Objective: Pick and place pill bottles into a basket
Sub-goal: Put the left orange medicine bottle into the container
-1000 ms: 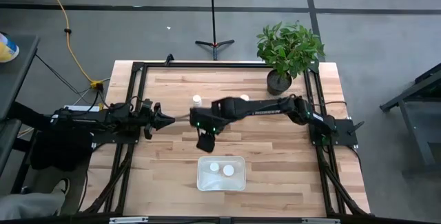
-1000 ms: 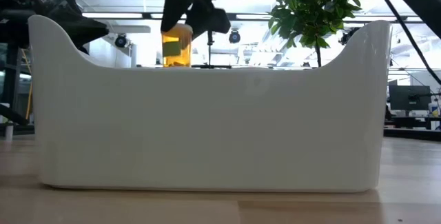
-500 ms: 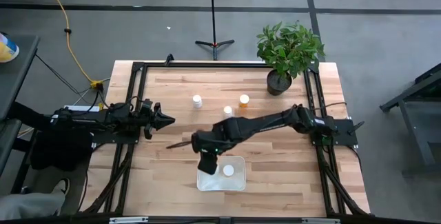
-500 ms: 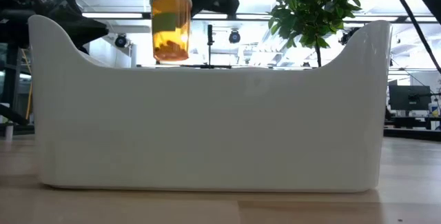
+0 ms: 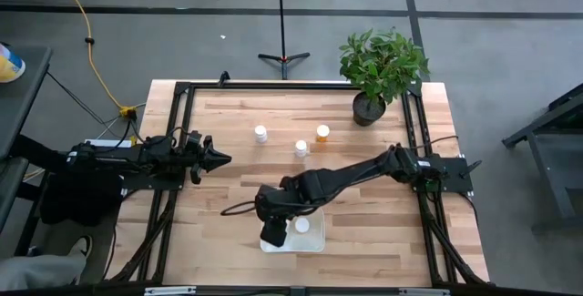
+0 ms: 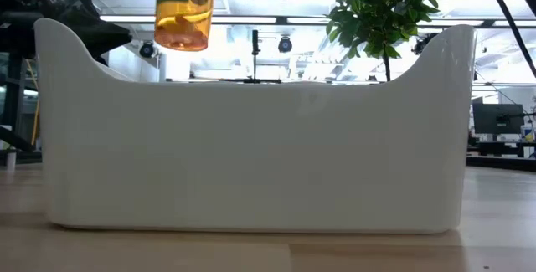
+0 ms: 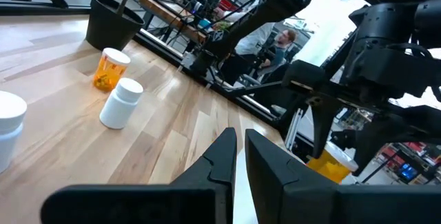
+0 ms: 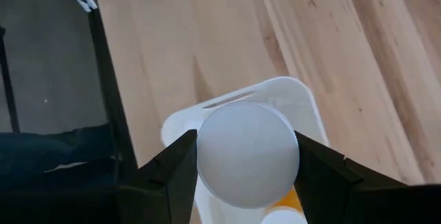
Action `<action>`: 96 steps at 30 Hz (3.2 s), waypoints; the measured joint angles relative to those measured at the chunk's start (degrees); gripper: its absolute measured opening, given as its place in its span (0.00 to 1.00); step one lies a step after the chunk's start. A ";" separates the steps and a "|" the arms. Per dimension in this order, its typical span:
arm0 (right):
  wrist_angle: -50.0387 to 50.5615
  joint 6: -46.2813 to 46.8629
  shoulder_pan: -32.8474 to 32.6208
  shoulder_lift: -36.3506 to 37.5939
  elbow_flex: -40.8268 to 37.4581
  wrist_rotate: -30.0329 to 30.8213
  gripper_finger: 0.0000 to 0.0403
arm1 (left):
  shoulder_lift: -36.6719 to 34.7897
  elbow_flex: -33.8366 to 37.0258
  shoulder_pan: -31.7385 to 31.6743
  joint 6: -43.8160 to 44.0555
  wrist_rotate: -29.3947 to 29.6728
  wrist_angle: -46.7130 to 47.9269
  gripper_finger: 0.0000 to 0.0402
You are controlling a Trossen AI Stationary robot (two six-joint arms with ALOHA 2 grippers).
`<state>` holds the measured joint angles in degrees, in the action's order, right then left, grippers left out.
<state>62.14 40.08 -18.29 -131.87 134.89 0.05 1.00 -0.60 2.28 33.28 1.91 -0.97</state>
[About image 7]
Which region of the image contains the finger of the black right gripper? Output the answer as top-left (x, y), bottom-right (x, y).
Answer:
top-left (307, 96), bottom-right (342, 160)
top-left (330, 105), bottom-right (441, 177)

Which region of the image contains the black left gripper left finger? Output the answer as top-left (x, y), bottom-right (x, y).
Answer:
top-left (40, 127), bottom-right (238, 224)

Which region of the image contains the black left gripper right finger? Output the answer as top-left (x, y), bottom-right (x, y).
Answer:
top-left (245, 129), bottom-right (441, 224)

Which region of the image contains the orange pill bottle white cap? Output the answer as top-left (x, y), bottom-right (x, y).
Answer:
top-left (305, 140), bottom-right (360, 185)
top-left (92, 47), bottom-right (132, 92)

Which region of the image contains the small blue screen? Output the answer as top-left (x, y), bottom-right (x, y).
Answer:
top-left (399, 163), bottom-right (418, 182)

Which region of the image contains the person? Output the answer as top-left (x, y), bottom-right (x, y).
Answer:
top-left (237, 27), bottom-right (299, 83)
top-left (220, 8), bottom-right (276, 58)

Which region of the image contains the wooden workbench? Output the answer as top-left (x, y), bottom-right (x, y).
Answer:
top-left (139, 0), bottom-right (207, 45)

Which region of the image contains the black plant pot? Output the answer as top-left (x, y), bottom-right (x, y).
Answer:
top-left (85, 0), bottom-right (145, 52)

